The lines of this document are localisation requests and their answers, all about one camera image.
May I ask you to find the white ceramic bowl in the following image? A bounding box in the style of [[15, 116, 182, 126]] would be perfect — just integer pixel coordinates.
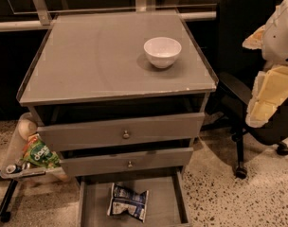
[[143, 37, 182, 69]]

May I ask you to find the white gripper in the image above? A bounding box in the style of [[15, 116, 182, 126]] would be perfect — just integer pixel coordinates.
[[243, 0, 288, 128]]

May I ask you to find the grey middle drawer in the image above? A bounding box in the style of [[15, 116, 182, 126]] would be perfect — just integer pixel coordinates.
[[61, 148, 193, 176]]

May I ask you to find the pale round object in bin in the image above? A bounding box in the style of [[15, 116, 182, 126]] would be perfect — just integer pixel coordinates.
[[18, 119, 37, 140]]

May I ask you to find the grey drawer cabinet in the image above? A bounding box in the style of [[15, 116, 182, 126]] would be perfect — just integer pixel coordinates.
[[16, 9, 220, 227]]

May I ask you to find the grey top drawer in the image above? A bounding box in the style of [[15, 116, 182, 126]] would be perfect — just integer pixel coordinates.
[[38, 113, 205, 151]]

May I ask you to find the green chip bag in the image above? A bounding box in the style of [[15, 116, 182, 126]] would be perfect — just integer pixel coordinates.
[[23, 134, 61, 168]]

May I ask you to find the black stand leg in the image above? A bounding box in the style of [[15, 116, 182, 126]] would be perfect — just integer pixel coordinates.
[[0, 180, 18, 222]]

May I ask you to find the round top drawer knob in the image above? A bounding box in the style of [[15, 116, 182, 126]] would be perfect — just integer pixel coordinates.
[[122, 131, 130, 139]]

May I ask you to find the grey open bottom drawer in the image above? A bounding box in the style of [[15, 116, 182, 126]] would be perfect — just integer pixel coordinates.
[[77, 167, 191, 227]]

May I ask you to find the blue chip bag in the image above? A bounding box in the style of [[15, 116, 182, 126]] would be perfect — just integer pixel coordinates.
[[107, 183, 149, 222]]

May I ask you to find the metal rail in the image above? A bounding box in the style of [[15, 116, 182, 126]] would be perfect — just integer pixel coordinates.
[[0, 0, 215, 32]]

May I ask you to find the black office chair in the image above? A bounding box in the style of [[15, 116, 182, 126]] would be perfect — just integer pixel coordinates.
[[206, 0, 288, 179]]

